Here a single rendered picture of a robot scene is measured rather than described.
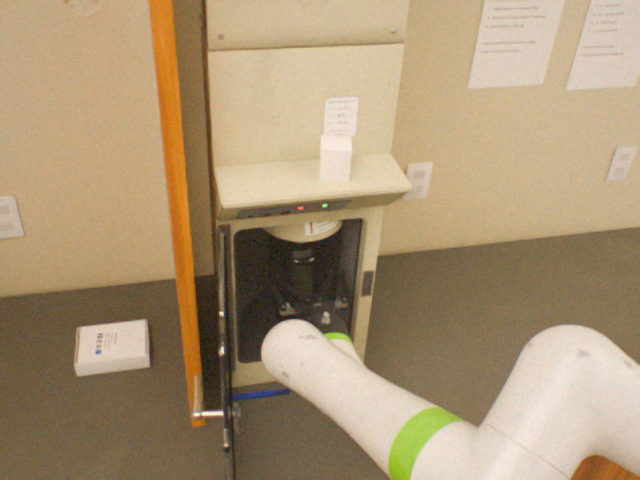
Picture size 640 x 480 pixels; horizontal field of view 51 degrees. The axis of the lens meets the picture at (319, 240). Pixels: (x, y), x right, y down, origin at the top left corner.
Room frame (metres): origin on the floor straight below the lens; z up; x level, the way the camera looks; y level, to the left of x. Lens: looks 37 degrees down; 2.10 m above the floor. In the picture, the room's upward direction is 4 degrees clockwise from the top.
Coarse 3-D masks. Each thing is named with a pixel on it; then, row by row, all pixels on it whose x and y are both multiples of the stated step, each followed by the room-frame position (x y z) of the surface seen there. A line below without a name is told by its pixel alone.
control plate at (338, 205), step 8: (264, 208) 0.92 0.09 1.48; (272, 208) 0.92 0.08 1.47; (280, 208) 0.93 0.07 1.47; (288, 208) 0.94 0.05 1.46; (296, 208) 0.95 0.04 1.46; (304, 208) 0.96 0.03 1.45; (312, 208) 0.97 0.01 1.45; (320, 208) 0.98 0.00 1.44; (336, 208) 1.00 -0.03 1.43; (240, 216) 0.94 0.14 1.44; (248, 216) 0.95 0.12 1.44; (256, 216) 0.96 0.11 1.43
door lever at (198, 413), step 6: (198, 378) 0.78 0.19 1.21; (198, 384) 0.76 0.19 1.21; (198, 390) 0.75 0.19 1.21; (198, 396) 0.74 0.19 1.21; (198, 402) 0.72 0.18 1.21; (198, 408) 0.71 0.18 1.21; (222, 408) 0.71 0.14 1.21; (192, 414) 0.70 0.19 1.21; (198, 414) 0.70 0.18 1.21; (204, 414) 0.70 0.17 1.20; (210, 414) 0.70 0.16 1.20; (216, 414) 0.71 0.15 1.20; (222, 414) 0.70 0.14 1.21
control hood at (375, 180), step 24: (216, 168) 0.98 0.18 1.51; (240, 168) 0.98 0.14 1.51; (264, 168) 0.99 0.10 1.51; (288, 168) 0.99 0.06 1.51; (312, 168) 1.00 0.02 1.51; (360, 168) 1.01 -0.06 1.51; (384, 168) 1.01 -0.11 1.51; (216, 192) 0.95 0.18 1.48; (240, 192) 0.91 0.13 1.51; (264, 192) 0.91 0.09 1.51; (288, 192) 0.92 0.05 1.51; (312, 192) 0.92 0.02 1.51; (336, 192) 0.93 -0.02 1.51; (360, 192) 0.93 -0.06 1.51; (384, 192) 0.95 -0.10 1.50; (408, 192) 0.96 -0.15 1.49; (216, 216) 0.96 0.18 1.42
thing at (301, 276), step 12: (276, 240) 1.14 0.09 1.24; (276, 252) 1.10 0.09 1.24; (288, 264) 1.09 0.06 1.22; (312, 264) 1.09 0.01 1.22; (288, 276) 1.09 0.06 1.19; (300, 276) 1.08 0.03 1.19; (312, 276) 1.09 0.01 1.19; (300, 288) 1.08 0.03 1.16; (312, 288) 1.10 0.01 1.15; (288, 300) 1.09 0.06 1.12
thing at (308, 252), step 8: (280, 240) 1.13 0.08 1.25; (288, 240) 1.12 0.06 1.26; (280, 248) 1.11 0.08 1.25; (288, 248) 1.10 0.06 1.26; (296, 248) 1.10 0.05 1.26; (304, 248) 1.10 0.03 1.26; (312, 248) 1.10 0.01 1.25; (288, 256) 1.09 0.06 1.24; (296, 256) 1.08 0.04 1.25; (304, 256) 1.09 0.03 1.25
